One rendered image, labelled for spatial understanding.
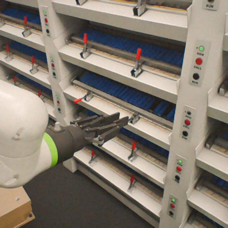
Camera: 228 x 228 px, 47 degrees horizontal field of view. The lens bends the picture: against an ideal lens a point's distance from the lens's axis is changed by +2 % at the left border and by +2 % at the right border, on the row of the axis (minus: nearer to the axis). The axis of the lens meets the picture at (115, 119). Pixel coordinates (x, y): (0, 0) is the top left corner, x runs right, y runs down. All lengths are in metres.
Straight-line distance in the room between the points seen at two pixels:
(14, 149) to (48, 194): 0.99
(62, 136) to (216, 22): 0.46
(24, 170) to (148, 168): 0.63
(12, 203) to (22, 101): 0.57
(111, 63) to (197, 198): 0.58
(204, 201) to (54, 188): 0.83
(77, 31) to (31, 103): 0.79
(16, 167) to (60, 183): 0.99
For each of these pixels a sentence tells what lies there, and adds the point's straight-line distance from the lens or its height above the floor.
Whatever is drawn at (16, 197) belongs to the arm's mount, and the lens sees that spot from 1.00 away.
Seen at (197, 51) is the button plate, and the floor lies 0.88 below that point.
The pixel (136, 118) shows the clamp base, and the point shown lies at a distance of 0.99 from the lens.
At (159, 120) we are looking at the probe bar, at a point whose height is 0.58.
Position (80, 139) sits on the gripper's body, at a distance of 0.67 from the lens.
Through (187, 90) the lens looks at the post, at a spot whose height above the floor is 0.76.
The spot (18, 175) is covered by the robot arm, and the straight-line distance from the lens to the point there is 0.57.
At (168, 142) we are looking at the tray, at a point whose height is 0.54.
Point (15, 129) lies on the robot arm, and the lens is 0.48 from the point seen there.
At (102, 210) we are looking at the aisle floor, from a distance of 1.39.
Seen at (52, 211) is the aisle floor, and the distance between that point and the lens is 1.42.
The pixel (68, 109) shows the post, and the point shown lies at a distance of 1.33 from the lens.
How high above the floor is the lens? 1.10
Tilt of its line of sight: 33 degrees down
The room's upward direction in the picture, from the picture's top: straight up
